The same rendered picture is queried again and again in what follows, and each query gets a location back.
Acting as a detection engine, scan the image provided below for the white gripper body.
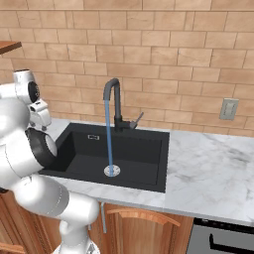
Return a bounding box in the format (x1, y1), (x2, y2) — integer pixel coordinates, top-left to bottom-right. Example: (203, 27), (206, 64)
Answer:
(30, 109), (53, 129)

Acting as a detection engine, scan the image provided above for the blue water stream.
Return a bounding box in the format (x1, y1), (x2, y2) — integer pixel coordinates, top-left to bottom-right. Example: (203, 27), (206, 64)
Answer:
(104, 98), (115, 177)

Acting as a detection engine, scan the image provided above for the silver sink drain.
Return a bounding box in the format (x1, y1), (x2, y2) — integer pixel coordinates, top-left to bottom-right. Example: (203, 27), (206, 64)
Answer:
(103, 165), (121, 178)

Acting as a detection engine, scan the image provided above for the black sink basin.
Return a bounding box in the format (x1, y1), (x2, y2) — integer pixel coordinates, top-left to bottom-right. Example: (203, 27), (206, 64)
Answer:
(39, 122), (171, 193)

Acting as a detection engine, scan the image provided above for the black tap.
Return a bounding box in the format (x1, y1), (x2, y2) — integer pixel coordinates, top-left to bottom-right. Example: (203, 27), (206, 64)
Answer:
(102, 77), (145, 133)

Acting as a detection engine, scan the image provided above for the wooden shelf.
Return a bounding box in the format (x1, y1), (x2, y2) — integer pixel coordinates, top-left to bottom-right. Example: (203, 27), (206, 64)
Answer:
(0, 41), (23, 56)

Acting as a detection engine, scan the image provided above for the wooden cupboard door with arch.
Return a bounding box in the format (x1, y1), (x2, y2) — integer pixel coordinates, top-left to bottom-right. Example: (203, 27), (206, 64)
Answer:
(102, 202), (194, 254)

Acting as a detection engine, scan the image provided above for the grey dishwasher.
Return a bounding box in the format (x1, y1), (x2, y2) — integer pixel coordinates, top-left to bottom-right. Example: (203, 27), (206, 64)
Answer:
(185, 216), (254, 254)

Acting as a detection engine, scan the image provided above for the silver cupboard door handle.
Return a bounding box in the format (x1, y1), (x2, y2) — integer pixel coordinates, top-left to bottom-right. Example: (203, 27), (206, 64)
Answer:
(99, 201), (108, 234)

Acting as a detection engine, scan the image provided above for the grey wall socket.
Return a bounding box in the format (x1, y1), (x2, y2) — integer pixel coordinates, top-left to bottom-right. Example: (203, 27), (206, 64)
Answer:
(218, 97), (240, 121)

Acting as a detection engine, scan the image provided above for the black dishwasher handle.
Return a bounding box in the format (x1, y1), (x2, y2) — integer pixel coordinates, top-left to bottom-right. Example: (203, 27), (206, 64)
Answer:
(208, 232), (254, 254)

